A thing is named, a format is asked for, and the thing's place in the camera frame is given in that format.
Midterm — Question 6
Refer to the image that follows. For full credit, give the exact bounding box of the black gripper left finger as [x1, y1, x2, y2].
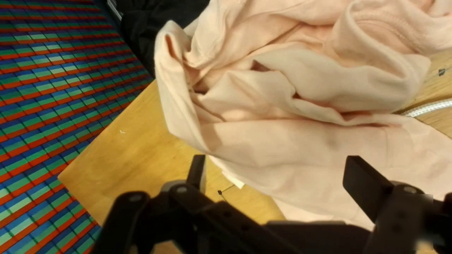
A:
[91, 153, 295, 254]

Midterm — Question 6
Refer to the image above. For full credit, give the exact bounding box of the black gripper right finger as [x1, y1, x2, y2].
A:
[341, 153, 452, 254]

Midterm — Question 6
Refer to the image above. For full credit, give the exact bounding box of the thin white cord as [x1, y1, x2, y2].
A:
[403, 95, 452, 119]

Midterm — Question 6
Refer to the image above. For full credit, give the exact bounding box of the pale printed fabric bag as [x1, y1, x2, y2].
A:
[153, 0, 452, 232]

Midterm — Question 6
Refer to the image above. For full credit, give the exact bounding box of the black crumpled bag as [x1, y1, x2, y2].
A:
[114, 0, 213, 77]

